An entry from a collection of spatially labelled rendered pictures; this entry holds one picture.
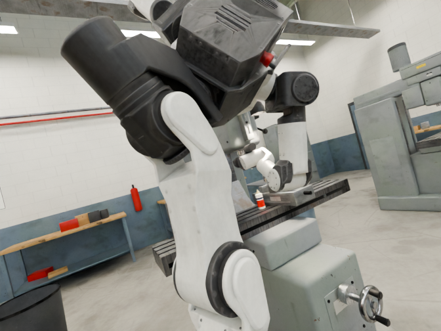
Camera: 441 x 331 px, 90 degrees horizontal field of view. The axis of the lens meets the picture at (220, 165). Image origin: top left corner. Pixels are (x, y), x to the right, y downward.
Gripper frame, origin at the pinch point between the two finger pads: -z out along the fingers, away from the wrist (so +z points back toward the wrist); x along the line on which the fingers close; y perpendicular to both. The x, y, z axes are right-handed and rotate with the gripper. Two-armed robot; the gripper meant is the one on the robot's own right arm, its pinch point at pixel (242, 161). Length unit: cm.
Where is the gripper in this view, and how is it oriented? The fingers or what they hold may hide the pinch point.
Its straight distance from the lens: 124.1
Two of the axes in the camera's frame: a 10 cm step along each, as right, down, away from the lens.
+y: 2.6, 9.7, -0.1
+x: -9.5, 2.6, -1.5
